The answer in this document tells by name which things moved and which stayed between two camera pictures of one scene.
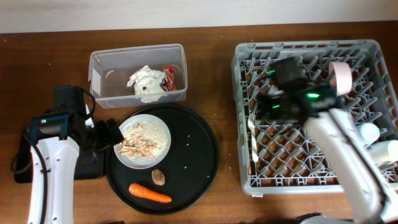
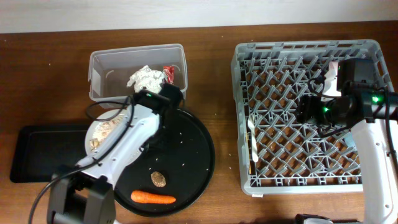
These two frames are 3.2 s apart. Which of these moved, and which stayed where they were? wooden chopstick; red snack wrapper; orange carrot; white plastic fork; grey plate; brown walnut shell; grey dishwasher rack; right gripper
Moved: orange carrot; grey plate; right gripper
Stayed: brown walnut shell; white plastic fork; grey dishwasher rack; red snack wrapper; wooden chopstick
